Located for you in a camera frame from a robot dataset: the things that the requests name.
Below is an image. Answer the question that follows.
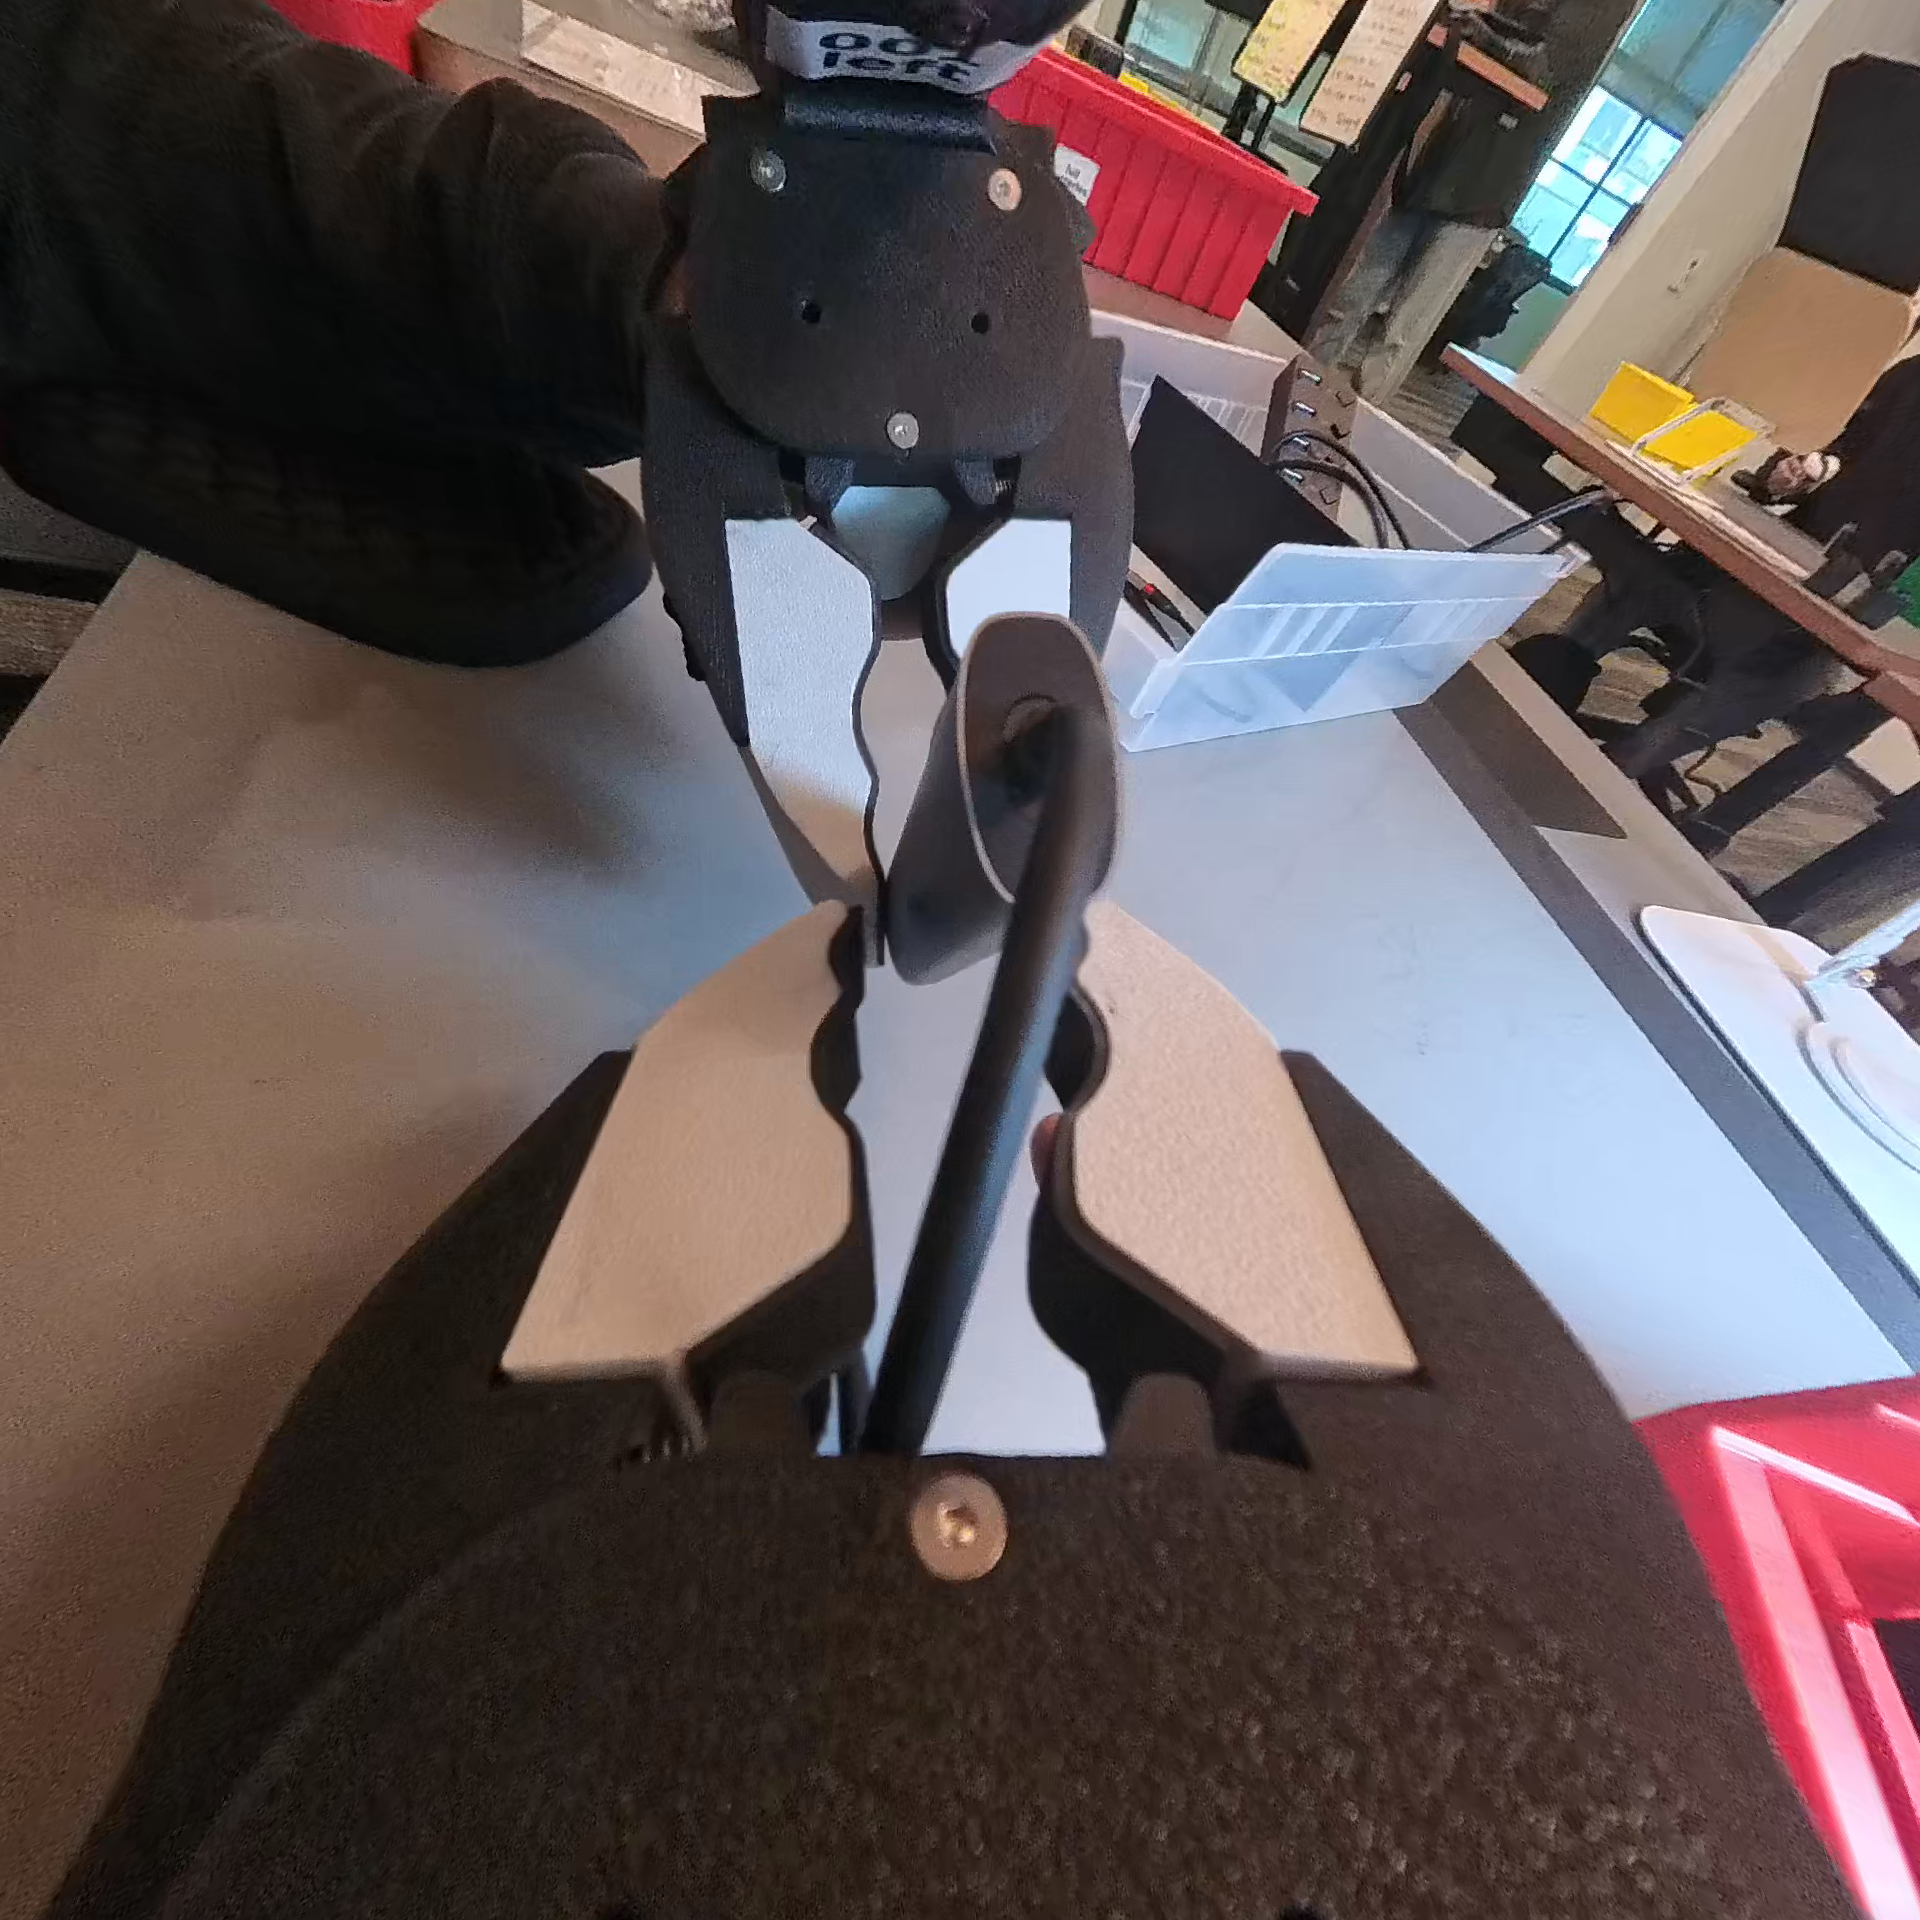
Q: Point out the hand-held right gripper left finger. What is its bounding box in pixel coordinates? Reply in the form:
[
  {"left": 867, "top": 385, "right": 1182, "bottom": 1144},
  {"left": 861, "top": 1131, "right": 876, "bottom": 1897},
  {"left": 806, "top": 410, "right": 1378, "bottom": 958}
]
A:
[{"left": 499, "top": 902, "right": 880, "bottom": 1455}]

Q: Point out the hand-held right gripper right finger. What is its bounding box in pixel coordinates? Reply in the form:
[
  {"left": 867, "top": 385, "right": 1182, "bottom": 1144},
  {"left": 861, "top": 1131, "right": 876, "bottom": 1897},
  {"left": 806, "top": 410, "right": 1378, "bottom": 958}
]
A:
[{"left": 1027, "top": 902, "right": 1421, "bottom": 1449}]

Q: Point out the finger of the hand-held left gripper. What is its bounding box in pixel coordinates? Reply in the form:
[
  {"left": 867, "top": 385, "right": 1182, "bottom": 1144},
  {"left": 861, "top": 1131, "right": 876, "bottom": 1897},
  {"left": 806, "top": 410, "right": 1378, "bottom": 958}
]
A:
[
  {"left": 724, "top": 516, "right": 888, "bottom": 905},
  {"left": 938, "top": 516, "right": 1076, "bottom": 684}
]

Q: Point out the black cable with grey plug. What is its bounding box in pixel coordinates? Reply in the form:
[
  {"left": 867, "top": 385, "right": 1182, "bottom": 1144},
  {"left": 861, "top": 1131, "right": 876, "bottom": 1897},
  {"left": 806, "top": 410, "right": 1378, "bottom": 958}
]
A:
[{"left": 860, "top": 702, "right": 1093, "bottom": 1457}]

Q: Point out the clear plastic bin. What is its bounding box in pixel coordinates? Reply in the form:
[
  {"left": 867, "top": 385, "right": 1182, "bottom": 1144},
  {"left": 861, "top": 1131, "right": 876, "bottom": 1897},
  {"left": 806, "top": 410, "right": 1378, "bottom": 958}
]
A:
[{"left": 1088, "top": 307, "right": 1594, "bottom": 755}]

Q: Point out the red plastic bin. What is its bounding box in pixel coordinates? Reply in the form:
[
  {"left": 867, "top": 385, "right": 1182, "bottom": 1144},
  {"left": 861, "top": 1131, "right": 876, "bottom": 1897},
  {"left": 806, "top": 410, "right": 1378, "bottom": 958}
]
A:
[{"left": 1634, "top": 1380, "right": 1920, "bottom": 1920}]

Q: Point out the person's left forearm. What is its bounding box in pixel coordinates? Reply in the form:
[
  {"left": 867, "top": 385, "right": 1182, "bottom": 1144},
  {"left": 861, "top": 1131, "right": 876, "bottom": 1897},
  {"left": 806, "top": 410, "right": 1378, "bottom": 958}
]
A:
[{"left": 0, "top": 0, "right": 676, "bottom": 483}]

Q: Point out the black bin divider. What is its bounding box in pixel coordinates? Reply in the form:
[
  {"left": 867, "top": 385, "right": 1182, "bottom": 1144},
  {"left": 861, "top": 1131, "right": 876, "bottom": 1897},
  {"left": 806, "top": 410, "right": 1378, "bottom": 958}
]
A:
[{"left": 1128, "top": 376, "right": 1360, "bottom": 620}]

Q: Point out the red ribbed bin white label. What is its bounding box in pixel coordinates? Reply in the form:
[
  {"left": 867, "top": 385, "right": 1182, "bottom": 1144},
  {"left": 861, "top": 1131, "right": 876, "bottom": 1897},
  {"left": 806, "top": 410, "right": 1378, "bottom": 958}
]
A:
[{"left": 990, "top": 47, "right": 1320, "bottom": 320}]

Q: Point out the white paper sheet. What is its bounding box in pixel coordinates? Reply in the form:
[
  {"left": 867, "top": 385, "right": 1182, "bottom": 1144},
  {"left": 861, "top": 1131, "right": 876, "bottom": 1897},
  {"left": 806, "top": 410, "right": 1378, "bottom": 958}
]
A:
[{"left": 516, "top": 0, "right": 713, "bottom": 96}]

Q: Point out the easel board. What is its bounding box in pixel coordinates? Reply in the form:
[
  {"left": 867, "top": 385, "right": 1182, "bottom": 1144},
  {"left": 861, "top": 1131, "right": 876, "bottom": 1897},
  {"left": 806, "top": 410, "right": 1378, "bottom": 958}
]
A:
[
  {"left": 1296, "top": 0, "right": 1444, "bottom": 146},
  {"left": 1232, "top": 0, "right": 1353, "bottom": 107}
]

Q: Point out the black backpack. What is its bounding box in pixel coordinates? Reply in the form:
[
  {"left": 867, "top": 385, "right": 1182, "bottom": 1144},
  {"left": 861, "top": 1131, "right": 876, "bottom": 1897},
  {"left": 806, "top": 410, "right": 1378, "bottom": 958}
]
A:
[{"left": 1446, "top": 241, "right": 1557, "bottom": 366}]

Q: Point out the red plastic basket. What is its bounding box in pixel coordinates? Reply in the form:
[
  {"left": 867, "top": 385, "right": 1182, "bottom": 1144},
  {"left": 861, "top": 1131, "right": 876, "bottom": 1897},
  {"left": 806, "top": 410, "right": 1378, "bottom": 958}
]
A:
[{"left": 270, "top": 0, "right": 442, "bottom": 73}]

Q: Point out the yellow box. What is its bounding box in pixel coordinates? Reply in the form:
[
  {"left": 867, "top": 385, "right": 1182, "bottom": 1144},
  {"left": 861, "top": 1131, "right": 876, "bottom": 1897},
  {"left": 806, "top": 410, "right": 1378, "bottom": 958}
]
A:
[
  {"left": 1587, "top": 360, "right": 1696, "bottom": 448},
  {"left": 1638, "top": 406, "right": 1760, "bottom": 483}
]

